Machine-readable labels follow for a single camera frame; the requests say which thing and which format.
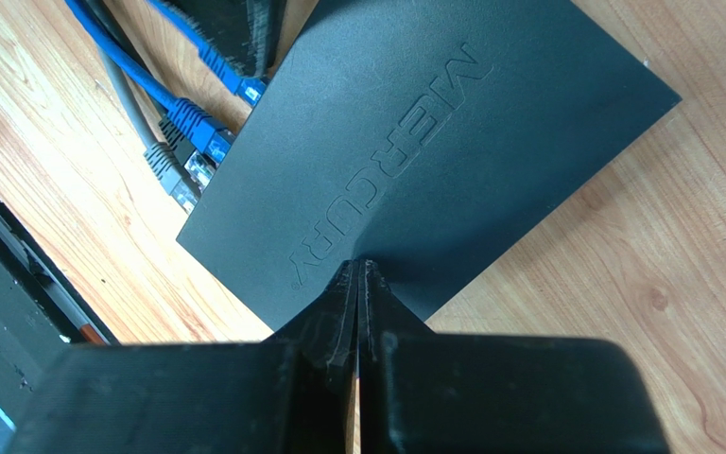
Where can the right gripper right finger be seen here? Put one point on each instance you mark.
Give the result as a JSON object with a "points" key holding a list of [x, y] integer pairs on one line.
{"points": [[427, 392]]}

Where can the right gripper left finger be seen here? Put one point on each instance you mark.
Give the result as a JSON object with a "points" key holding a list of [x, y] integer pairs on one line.
{"points": [[289, 393]]}

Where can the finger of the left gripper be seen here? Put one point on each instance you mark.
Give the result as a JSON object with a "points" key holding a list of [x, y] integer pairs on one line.
{"points": [[238, 36]]}

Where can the black network switch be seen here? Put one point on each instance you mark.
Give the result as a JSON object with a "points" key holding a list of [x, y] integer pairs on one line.
{"points": [[426, 136]]}

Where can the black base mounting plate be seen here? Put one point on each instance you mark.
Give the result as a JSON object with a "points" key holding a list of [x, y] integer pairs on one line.
{"points": [[41, 315]]}

